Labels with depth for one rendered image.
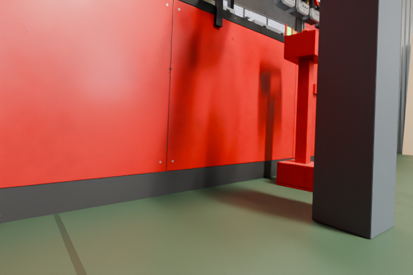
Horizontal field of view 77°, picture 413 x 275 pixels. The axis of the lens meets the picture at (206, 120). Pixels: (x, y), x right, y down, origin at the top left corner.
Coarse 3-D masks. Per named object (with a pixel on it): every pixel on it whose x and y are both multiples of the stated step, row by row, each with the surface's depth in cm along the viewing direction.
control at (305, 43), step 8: (296, 32) 145; (304, 32) 129; (312, 32) 126; (288, 40) 134; (296, 40) 131; (304, 40) 128; (312, 40) 126; (288, 48) 134; (296, 48) 131; (304, 48) 128; (312, 48) 126; (288, 56) 134; (296, 56) 131; (304, 56) 130; (312, 56) 130
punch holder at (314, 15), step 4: (312, 0) 206; (312, 4) 206; (312, 8) 206; (316, 8) 210; (312, 12) 206; (316, 12) 209; (308, 16) 208; (312, 16) 206; (316, 16) 210; (304, 20) 212; (308, 20) 211; (312, 20) 211; (316, 20) 211; (312, 24) 219
